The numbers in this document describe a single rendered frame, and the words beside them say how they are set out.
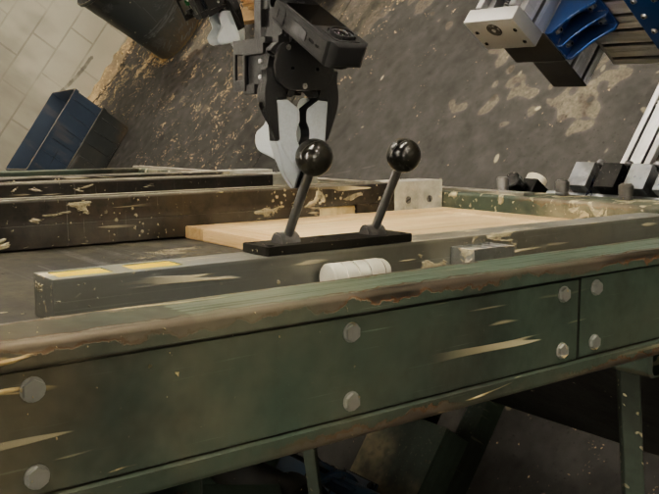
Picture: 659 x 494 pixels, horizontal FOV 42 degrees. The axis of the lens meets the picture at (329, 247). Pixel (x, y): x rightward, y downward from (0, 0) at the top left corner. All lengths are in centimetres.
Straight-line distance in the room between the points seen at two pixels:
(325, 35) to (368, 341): 31
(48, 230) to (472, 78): 243
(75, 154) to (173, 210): 430
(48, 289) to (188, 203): 62
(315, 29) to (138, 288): 29
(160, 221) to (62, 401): 85
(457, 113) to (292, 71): 255
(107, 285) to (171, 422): 26
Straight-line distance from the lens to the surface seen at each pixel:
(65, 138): 565
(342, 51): 81
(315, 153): 85
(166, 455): 58
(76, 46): 678
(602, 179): 171
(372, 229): 98
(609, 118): 295
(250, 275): 87
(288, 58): 87
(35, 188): 172
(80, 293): 79
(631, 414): 114
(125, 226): 134
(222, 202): 141
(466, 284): 71
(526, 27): 181
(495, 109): 328
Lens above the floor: 197
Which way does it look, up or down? 35 degrees down
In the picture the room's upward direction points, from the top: 53 degrees counter-clockwise
